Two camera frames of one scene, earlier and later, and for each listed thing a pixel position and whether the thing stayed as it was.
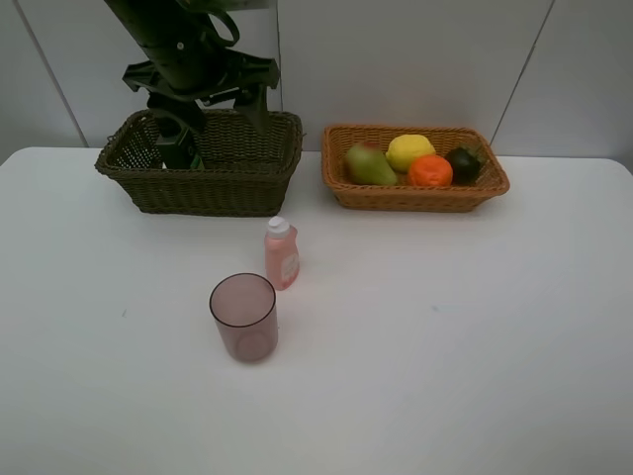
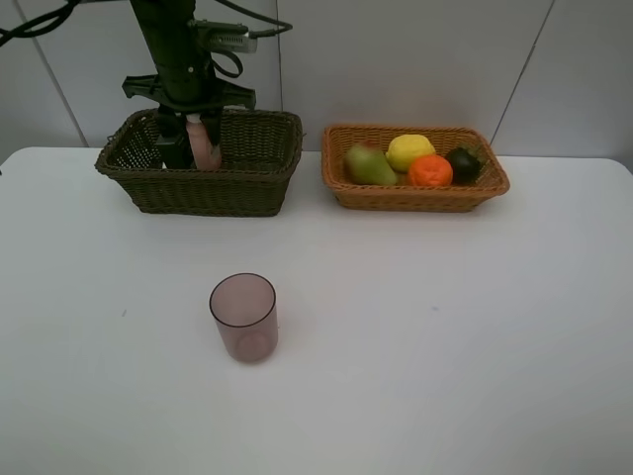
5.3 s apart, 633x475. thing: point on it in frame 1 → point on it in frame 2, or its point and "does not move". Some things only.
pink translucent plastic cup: [245, 311] does not move
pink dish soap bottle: [281, 253] → [205, 155]
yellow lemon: [404, 147] does not move
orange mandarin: [429, 170] does not move
